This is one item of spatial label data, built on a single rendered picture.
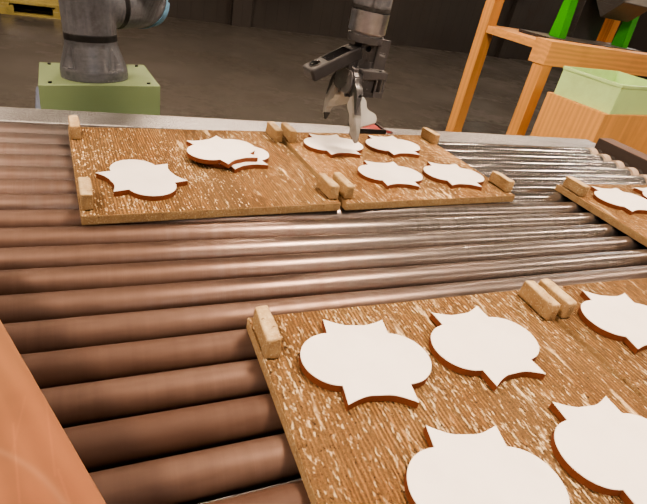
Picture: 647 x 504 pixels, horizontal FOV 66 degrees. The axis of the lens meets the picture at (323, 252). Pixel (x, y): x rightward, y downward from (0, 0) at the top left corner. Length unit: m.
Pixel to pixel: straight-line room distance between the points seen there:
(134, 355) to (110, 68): 0.91
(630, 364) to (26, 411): 0.65
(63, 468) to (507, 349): 0.48
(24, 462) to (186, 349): 0.26
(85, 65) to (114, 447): 1.00
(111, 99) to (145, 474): 1.00
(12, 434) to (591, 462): 0.47
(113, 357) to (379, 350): 0.28
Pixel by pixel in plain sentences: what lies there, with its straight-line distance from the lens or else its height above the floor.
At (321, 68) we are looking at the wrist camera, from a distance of 1.04.
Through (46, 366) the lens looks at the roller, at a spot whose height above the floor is 0.92.
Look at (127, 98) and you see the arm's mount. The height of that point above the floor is 0.92.
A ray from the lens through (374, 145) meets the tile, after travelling 1.17.
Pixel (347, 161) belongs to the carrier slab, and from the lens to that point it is 1.07.
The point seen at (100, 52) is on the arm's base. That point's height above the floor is 1.01.
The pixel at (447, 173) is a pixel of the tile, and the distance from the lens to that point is 1.11.
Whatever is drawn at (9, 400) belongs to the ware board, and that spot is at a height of 1.04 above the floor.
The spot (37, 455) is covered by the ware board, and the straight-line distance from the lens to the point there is 0.34.
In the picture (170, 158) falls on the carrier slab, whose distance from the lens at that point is 0.96.
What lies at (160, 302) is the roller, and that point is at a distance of 0.64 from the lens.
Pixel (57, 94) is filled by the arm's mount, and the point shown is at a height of 0.92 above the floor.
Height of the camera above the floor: 1.31
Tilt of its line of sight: 31 degrees down
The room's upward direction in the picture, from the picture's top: 12 degrees clockwise
